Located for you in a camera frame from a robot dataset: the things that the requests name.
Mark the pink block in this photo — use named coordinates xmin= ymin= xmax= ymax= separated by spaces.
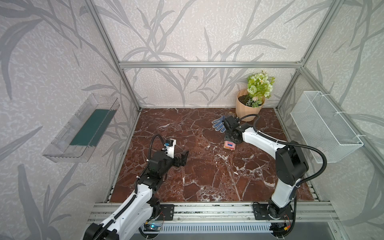
xmin=224 ymin=141 xmax=236 ymax=151

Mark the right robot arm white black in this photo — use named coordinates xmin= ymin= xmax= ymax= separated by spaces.
xmin=220 ymin=114 xmax=328 ymax=220

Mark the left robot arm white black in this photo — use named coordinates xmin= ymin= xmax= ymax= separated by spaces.
xmin=83 ymin=134 xmax=189 ymax=240

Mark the blue dotted work glove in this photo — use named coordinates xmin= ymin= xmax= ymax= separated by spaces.
xmin=212 ymin=116 xmax=226 ymax=133

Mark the beige flower pot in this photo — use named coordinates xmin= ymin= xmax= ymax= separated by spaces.
xmin=236 ymin=89 xmax=266 ymax=118

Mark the green artificial plant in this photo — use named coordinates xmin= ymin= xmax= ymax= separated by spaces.
xmin=243 ymin=71 xmax=275 ymax=108

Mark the green circuit board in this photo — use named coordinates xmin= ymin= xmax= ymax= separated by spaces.
xmin=144 ymin=223 xmax=162 ymax=232

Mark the clear plastic tray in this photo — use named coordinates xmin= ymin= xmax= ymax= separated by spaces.
xmin=43 ymin=94 xmax=120 ymax=163

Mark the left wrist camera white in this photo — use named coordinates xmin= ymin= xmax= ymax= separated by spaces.
xmin=164 ymin=139 xmax=177 ymax=159

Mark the white wire basket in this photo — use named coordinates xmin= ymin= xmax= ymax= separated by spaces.
xmin=291 ymin=91 xmax=364 ymax=163

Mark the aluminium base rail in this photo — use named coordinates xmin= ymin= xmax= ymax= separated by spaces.
xmin=87 ymin=202 xmax=340 ymax=224

